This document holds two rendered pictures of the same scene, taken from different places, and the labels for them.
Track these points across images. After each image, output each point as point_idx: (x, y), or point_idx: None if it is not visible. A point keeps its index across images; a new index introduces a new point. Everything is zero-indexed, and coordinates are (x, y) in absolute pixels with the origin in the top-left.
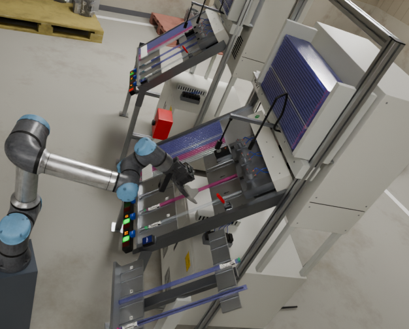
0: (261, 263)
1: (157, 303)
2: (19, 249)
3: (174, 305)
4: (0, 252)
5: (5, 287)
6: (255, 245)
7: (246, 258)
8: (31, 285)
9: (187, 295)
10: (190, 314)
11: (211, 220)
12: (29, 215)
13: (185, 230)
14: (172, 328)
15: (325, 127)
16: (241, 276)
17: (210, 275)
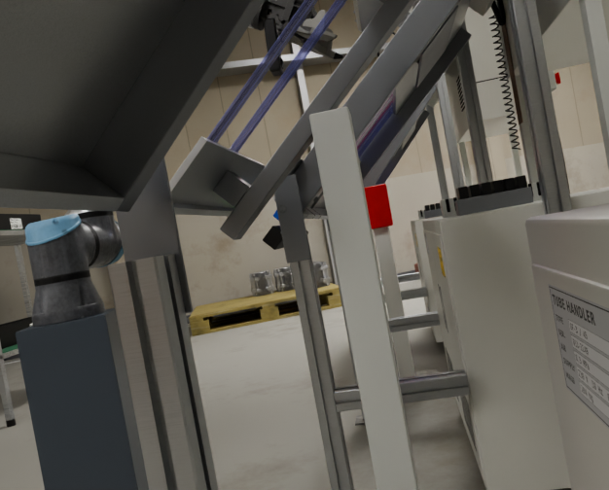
0: None
1: (274, 153)
2: (58, 258)
3: (315, 139)
4: (35, 283)
5: (51, 363)
6: (522, 60)
7: (531, 115)
8: (104, 365)
9: (329, 94)
10: (541, 432)
11: (382, 52)
12: (87, 223)
13: (346, 105)
14: (368, 252)
15: None
16: (563, 186)
17: (490, 235)
